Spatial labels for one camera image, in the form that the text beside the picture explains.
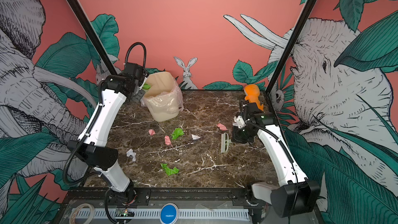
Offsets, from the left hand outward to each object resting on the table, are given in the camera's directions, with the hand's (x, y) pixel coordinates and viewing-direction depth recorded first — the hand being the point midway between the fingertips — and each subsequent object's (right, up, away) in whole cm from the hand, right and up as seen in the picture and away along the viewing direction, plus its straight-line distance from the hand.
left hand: (130, 89), depth 75 cm
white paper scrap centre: (+30, -28, +21) cm, 46 cm away
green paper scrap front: (+17, -43, +7) cm, 47 cm away
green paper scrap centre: (+19, -26, +21) cm, 38 cm away
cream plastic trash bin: (+15, -5, +8) cm, 17 cm away
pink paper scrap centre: (+14, -30, +18) cm, 38 cm away
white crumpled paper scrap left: (-6, -35, +12) cm, 37 cm away
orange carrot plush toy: (+73, +2, +39) cm, 82 cm away
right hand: (+49, -24, 0) cm, 55 cm away
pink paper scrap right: (+48, -22, +26) cm, 59 cm away
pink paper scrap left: (+3, -25, +22) cm, 34 cm away
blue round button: (+20, -57, -6) cm, 61 cm away
